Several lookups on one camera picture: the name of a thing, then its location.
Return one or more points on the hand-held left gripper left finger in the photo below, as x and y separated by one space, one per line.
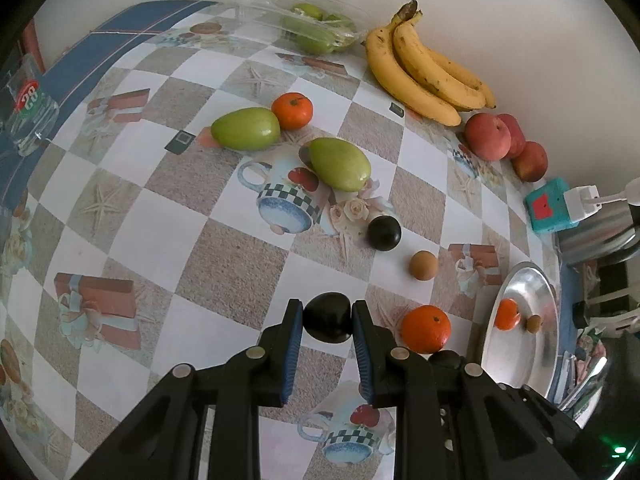
295 350

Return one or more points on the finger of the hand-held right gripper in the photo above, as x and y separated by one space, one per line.
557 420

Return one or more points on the colourful printed packet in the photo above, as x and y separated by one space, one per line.
594 350

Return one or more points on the white shelf unit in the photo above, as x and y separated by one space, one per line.
615 305

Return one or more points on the green mango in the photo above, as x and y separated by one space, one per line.
245 129
340 164

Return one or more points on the white power adapter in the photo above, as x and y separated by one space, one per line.
582 201

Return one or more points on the orange tangerine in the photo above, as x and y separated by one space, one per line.
293 110
426 329
506 314

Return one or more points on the silver metal plate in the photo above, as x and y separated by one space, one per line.
530 360

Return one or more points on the small brown round fruit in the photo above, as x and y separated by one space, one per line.
423 265
534 323

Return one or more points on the red apple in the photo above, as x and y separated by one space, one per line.
517 132
486 136
530 161

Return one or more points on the metal kitchen utensil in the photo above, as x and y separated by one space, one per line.
580 385

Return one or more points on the teal box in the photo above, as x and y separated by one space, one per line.
547 207

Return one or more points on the checkered printed tablecloth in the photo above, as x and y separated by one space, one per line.
150 220

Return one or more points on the glass cup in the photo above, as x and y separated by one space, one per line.
27 110

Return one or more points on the clear plastic clamshell container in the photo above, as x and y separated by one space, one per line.
280 12

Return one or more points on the dark plum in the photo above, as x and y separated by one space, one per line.
384 233
327 317
446 359

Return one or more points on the small green fruit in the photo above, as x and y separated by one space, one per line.
305 37
306 10
342 21

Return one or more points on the small black object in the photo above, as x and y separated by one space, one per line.
580 314

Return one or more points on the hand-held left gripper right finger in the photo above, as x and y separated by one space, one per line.
361 350

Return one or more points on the yellow banana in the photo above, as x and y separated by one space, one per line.
405 80
430 67
472 77

